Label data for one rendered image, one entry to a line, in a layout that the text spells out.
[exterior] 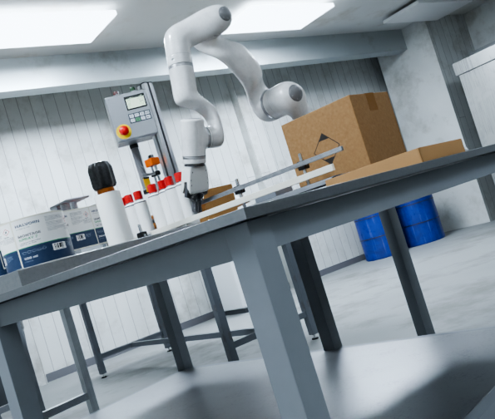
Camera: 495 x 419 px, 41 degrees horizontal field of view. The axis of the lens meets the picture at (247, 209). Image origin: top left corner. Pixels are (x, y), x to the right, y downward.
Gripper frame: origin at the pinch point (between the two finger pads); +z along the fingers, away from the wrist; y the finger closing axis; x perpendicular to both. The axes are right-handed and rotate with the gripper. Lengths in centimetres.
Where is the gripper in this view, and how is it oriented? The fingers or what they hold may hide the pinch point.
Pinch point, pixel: (196, 206)
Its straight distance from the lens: 239.4
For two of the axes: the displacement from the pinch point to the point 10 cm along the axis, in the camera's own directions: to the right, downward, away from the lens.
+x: 7.6, 0.9, -6.4
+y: -6.5, 1.7, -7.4
